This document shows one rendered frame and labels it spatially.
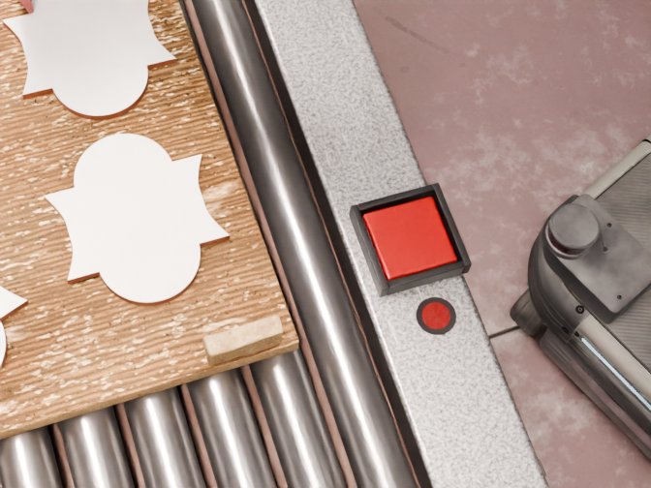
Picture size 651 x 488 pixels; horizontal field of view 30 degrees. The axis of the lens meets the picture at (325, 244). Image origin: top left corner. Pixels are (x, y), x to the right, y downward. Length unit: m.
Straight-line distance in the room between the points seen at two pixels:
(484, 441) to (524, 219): 1.15
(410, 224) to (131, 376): 0.25
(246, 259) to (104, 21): 0.24
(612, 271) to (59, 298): 0.97
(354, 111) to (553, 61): 1.22
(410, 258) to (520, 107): 1.21
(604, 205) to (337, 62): 0.84
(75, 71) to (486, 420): 0.43
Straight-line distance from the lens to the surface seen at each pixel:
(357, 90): 1.04
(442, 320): 0.96
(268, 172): 0.99
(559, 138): 2.14
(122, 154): 0.97
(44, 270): 0.95
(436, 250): 0.96
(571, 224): 1.70
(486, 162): 2.09
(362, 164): 1.01
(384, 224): 0.97
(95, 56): 1.02
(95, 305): 0.93
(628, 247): 1.75
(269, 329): 0.89
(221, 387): 0.92
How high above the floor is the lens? 1.80
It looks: 65 degrees down
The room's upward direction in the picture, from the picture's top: 10 degrees clockwise
